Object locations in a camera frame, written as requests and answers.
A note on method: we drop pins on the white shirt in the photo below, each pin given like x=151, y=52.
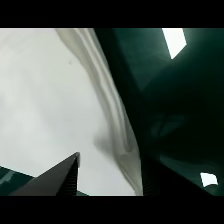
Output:
x=43, y=100

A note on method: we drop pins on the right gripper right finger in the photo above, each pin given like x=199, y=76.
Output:
x=160, y=181

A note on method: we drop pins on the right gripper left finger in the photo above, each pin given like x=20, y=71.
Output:
x=63, y=178

